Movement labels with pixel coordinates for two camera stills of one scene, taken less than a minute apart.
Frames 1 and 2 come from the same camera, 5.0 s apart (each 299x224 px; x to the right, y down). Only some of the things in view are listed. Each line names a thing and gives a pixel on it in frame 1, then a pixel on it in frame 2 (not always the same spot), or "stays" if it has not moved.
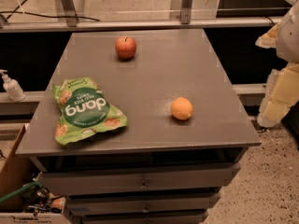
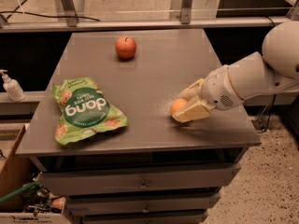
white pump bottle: (12, 88) stays
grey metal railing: (187, 20) stays
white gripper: (289, 37) -> (217, 88)
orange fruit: (181, 108) stays
